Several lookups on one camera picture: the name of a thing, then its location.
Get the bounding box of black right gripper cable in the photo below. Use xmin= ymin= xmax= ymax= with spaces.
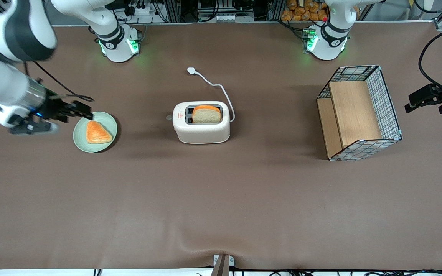
xmin=25 ymin=61 xmax=95 ymax=102

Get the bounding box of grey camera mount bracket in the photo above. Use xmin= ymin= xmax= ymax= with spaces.
xmin=210 ymin=254 xmax=235 ymax=276

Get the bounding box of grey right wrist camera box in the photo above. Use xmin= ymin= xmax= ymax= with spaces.
xmin=8 ymin=119 xmax=59 ymax=135

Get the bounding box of triangular orange pastry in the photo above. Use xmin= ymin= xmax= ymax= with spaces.
xmin=86 ymin=121 xmax=113 ymax=144

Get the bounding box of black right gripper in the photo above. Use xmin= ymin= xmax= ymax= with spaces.
xmin=36 ymin=90 xmax=93 ymax=123

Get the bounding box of bag of brown bread rolls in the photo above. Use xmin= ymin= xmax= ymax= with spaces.
xmin=281 ymin=0 xmax=360 ymax=22

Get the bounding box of white power strip with plugs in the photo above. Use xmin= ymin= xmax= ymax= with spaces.
xmin=126 ymin=3 xmax=153 ymax=16

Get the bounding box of white toaster cable with plug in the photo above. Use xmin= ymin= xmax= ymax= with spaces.
xmin=187 ymin=67 xmax=236 ymax=123

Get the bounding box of white two-slot toaster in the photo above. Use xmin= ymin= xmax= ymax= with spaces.
xmin=173 ymin=101 xmax=231 ymax=144

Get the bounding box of wire basket with wooden shelf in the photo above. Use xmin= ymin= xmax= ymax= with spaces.
xmin=316 ymin=65 xmax=402 ymax=161

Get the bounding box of bread slice with orange crust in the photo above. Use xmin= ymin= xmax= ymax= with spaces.
xmin=192 ymin=105 xmax=221 ymax=124

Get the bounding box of pale green round plate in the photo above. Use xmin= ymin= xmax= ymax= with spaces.
xmin=73 ymin=112 xmax=118 ymax=153

